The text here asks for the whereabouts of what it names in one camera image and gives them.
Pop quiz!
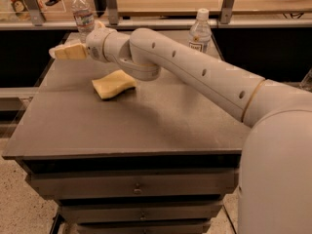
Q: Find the orange labelled bottle background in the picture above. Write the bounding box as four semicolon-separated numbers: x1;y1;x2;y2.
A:
0;0;30;21

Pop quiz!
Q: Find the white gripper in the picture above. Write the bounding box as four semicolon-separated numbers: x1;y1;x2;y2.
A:
49;20;116;62

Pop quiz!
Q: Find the wooden shelf with metal posts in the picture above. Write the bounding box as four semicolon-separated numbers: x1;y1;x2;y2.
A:
0;0;312;30

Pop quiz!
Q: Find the tea bottle with white cap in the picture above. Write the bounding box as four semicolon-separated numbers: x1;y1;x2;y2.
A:
188;8;212;53

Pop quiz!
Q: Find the small black object on shelf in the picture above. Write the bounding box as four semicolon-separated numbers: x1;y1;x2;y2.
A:
45;0;60;7

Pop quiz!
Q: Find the yellow sponge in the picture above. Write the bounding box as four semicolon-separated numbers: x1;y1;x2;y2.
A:
92;70;137;99

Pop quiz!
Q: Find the clear ribbed water bottle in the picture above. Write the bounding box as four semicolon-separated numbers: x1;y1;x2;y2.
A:
71;0;95;43

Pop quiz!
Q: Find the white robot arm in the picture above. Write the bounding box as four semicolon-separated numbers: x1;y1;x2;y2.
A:
49;24;312;234

